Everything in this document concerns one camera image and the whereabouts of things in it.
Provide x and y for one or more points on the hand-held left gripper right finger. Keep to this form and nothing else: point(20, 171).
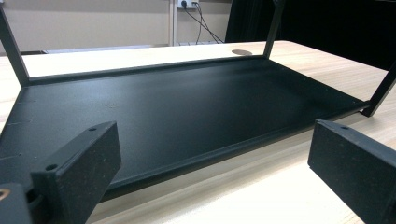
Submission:
point(358, 174)

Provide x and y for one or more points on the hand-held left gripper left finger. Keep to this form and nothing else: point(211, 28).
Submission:
point(77, 174)

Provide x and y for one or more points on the black metal two-tier rack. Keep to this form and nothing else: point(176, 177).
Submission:
point(174, 118)

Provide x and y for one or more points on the black curtain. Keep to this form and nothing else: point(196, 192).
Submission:
point(327, 28)

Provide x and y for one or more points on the beige wooden cabinet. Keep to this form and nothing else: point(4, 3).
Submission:
point(93, 25)

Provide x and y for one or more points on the round dark table grommet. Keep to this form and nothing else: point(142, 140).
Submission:
point(241, 52)

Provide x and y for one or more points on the white wall socket with plugs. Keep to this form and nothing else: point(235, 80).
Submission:
point(187, 3)

